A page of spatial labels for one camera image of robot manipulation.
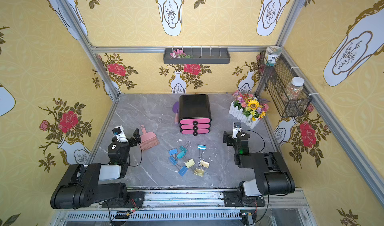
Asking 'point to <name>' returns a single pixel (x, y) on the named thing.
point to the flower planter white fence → (247, 108)
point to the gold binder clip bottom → (199, 172)
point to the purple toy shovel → (176, 109)
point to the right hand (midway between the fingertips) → (236, 130)
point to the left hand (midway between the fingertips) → (124, 130)
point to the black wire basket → (275, 79)
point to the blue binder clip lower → (183, 170)
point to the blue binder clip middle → (173, 161)
